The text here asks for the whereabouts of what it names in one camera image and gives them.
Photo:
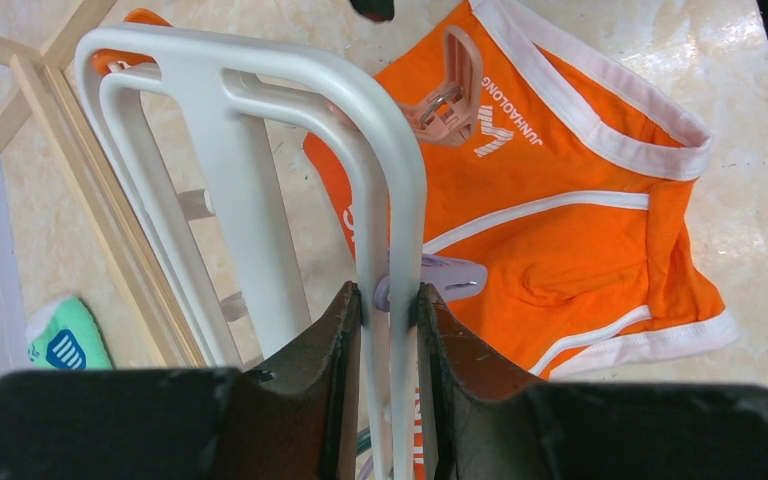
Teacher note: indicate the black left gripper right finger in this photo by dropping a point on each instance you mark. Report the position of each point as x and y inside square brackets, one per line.
[483, 417]

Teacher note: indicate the purple clothes peg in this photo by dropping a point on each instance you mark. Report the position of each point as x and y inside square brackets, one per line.
[453, 278]

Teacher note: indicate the salmon pink clothes peg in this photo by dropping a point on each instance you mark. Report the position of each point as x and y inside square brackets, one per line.
[448, 115]

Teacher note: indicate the orange underwear white trim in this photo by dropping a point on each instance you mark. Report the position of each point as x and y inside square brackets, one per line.
[572, 194]

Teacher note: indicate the white plastic clip hanger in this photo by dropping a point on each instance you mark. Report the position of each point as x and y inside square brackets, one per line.
[228, 87]

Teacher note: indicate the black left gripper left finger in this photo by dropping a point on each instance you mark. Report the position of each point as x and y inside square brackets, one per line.
[293, 416]

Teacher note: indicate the green patterned sock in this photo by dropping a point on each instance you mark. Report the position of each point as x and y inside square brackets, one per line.
[63, 335]

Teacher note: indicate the orange clothes peg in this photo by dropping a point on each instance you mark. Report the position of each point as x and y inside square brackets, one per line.
[119, 55]

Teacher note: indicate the wooden drying rack frame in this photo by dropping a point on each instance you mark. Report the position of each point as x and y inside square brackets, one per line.
[42, 92]

